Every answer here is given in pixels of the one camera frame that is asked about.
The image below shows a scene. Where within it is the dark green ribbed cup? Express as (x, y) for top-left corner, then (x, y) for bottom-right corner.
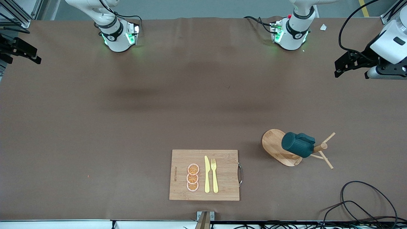
(281, 132), (316, 158)

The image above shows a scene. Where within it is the wooden mug tree stand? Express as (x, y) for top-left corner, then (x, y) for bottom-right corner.
(262, 129), (336, 170)

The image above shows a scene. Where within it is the wooden cutting board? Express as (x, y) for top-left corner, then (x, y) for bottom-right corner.
(169, 149), (244, 201)

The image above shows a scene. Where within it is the yellow plastic fork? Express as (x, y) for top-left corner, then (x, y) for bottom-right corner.
(211, 158), (219, 194)

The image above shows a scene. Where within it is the yellow plastic knife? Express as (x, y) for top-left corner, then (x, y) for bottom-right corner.
(204, 156), (210, 193)

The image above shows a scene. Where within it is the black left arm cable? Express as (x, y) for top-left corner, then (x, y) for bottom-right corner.
(338, 0), (382, 61)

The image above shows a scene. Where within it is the black left base cable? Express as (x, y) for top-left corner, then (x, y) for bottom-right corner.
(243, 16), (281, 34)

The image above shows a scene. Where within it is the black base cable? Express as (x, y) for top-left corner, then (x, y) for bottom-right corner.
(110, 11), (142, 32)
(243, 16), (281, 34)

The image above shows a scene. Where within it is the black right base cable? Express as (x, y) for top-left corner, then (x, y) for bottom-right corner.
(110, 11), (142, 32)

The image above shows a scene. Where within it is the black looped cable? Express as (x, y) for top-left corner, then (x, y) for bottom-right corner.
(319, 200), (382, 222)
(340, 181), (398, 220)

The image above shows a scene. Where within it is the black table edge cable bundle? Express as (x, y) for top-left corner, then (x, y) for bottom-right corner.
(213, 221), (407, 229)

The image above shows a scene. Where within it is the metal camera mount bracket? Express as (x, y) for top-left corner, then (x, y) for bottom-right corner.
(196, 211), (215, 229)

